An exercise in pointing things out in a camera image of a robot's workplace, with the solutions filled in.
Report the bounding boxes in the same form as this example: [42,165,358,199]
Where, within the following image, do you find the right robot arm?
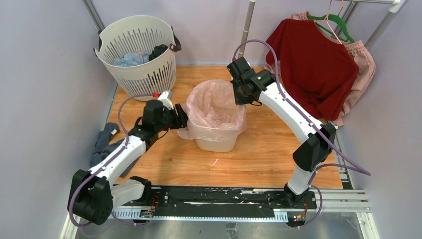
[227,57,336,208]

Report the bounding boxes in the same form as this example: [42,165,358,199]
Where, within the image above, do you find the clothes rack pole with foot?
[237,0,256,58]

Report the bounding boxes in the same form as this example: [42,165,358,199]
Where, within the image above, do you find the pink garment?
[267,12,376,126]

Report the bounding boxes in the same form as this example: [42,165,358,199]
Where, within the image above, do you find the red t-shirt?
[265,19,359,121]

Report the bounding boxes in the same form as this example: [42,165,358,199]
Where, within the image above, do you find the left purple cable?
[68,93,159,228]

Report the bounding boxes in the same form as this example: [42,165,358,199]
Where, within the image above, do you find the green clothes hanger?
[306,13,356,43]

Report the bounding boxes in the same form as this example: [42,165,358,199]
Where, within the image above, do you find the pink plastic trash bag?
[178,79,247,142]

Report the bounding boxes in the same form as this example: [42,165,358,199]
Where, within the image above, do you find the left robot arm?
[67,100,188,227]

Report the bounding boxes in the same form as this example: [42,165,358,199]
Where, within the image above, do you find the blue plastic bag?
[113,51,150,67]

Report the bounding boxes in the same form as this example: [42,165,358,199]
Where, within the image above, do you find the right rack pole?
[329,0,408,50]

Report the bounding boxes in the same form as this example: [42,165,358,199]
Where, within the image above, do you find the black plastic bag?
[148,44,168,61]

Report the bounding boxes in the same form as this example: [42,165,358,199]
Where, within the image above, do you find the pink clothes hanger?
[309,1,346,44]

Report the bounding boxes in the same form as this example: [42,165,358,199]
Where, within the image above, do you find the beige plastic trash bin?
[196,136,238,153]

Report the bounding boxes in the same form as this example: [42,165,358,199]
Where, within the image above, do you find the corner aluminium profile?
[82,0,105,31]

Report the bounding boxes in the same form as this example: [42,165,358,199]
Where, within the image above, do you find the grey-blue cloth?
[90,123,146,183]

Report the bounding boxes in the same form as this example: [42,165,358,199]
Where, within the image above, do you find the aluminium frame rail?
[59,185,380,239]

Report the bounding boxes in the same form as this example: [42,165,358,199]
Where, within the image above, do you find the white slotted laundry basket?
[94,15,181,101]

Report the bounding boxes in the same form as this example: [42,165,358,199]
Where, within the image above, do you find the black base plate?
[120,185,318,219]

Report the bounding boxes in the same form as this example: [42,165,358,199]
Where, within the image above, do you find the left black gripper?
[155,103,193,132]

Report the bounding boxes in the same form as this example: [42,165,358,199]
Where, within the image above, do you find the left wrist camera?
[153,90,174,110]

